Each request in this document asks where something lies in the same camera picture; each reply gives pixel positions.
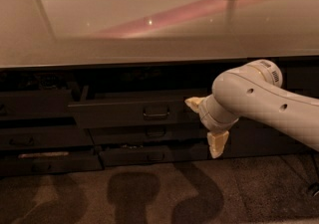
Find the dark grey cabinet door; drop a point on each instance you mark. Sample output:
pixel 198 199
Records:
pixel 249 138

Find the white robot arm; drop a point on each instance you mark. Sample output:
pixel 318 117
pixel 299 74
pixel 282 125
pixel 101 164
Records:
pixel 254 90

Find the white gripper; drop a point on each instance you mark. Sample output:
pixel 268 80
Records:
pixel 208 113

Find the dark grey drawer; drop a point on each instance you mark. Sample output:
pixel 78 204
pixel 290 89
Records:
pixel 34 104
pixel 47 165
pixel 43 137
pixel 147 133
pixel 153 154
pixel 135 108

